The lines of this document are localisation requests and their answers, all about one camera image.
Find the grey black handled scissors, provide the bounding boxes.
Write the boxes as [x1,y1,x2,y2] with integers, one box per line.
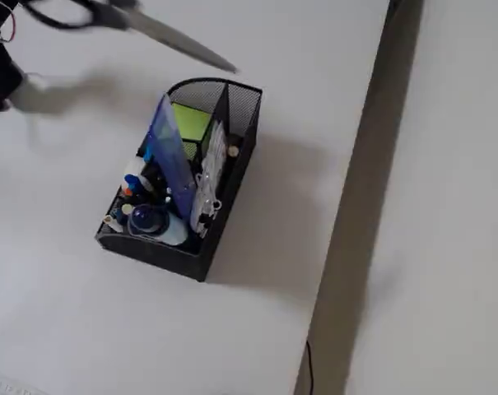
[20,0,240,75]

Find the black mesh desk organizer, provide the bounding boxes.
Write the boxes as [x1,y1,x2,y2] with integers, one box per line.
[94,77,263,283]

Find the clear bag of clips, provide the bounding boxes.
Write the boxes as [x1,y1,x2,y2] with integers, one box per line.
[189,120,229,239]

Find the blue transparent ruler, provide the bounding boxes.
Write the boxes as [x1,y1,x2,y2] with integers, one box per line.
[143,93,198,230]

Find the green sticky note pad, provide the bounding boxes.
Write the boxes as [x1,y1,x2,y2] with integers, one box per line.
[170,102,213,144]

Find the navy light blue curved tool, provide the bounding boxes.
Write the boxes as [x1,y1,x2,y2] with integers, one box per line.
[128,204,188,247]

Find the thin black cable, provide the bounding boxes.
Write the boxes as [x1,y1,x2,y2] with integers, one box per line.
[305,340,316,395]

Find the red servo wire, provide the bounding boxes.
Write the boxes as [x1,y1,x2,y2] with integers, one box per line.
[0,0,18,43]

